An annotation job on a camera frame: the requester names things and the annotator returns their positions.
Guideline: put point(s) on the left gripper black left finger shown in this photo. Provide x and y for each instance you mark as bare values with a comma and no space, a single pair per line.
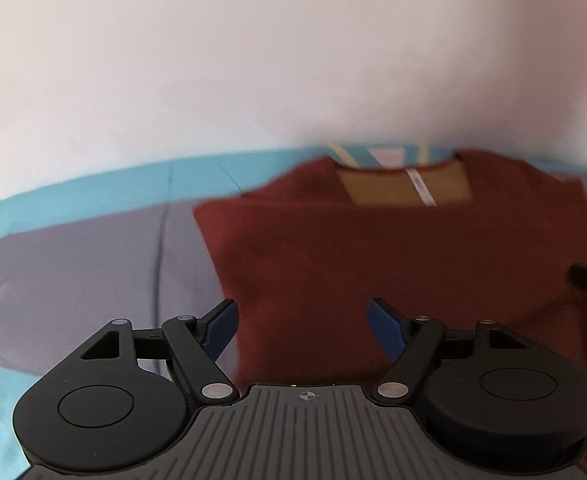
126,396

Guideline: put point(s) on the dark red knit sweater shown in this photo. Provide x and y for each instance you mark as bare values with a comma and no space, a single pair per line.
478,236

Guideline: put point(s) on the blue grey patterned bed sheet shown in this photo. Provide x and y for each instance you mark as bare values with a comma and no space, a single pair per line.
148,262

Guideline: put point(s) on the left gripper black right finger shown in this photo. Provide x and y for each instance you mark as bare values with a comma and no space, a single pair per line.
490,397

